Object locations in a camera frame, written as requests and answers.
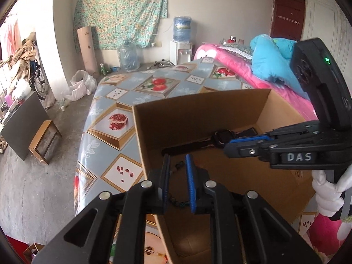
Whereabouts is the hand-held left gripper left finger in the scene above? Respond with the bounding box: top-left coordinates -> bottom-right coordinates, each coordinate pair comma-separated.
30,154 -> 172,264

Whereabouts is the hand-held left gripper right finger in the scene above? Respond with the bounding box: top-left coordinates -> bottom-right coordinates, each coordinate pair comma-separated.
185,154 -> 322,264

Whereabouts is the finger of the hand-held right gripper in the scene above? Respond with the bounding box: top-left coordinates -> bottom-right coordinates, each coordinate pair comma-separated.
223,142 -> 277,162
229,120 -> 321,145

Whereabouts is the dark beaded bracelet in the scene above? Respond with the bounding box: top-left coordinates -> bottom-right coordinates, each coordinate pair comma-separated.
168,162 -> 191,208

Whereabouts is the black wrist watch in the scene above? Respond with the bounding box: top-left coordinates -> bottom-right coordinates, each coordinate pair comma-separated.
162,128 -> 258,156

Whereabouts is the cardboard box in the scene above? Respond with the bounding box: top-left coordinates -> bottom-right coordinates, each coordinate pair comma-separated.
132,89 -> 317,264

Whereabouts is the person's right hand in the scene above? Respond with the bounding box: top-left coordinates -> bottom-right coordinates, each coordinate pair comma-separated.
312,164 -> 352,217

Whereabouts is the fruit print tablecloth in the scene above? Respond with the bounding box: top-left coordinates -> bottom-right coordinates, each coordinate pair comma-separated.
74,58 -> 318,264

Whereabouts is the blue cartoon print quilt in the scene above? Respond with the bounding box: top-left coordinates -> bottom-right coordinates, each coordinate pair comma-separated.
250,34 -> 311,99

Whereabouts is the pink blanket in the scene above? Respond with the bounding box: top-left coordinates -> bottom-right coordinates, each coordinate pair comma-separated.
192,42 -> 352,253

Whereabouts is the white panelled door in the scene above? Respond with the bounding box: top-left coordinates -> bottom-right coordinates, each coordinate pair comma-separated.
304,0 -> 347,57

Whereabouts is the lace-edged patterned cloth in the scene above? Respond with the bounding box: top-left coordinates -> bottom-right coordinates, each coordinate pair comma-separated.
220,42 -> 253,60

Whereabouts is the brown door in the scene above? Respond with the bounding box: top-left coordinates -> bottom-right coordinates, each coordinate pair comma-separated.
269,0 -> 306,42

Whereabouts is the white water dispenser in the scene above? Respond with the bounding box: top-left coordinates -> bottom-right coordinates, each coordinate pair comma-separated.
169,40 -> 193,66

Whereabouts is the white plastic bag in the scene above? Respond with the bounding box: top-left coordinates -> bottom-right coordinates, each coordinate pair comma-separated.
64,70 -> 97,102

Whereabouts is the clear water jug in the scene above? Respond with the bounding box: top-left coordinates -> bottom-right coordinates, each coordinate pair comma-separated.
118,41 -> 141,72

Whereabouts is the wooden stool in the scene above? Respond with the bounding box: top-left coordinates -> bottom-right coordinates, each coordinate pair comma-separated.
28,119 -> 62,165

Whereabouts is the cardboard tube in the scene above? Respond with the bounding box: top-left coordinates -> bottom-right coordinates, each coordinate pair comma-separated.
77,25 -> 100,78

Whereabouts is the brown paper bag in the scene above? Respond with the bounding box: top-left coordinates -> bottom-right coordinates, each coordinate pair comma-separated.
23,243 -> 46,263

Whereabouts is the pile of beige clothes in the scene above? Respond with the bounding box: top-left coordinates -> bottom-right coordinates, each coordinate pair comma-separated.
8,31 -> 39,72

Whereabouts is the pink hanging garment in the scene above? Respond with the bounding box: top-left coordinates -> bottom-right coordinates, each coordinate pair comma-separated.
0,14 -> 21,48

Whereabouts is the metal hook rail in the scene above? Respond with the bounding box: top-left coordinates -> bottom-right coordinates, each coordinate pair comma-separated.
277,15 -> 300,26

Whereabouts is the coiled metal hose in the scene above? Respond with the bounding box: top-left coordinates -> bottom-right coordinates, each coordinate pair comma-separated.
148,59 -> 174,70

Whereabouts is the green floral wall cloth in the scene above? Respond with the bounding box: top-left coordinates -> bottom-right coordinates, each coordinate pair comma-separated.
73,0 -> 168,50

